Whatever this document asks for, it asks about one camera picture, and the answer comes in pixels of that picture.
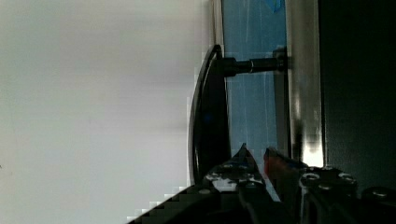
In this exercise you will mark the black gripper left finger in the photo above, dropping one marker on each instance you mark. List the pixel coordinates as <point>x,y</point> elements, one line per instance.
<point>240,169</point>

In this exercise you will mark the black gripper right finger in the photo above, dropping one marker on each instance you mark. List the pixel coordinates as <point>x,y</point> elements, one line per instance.
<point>326,195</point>

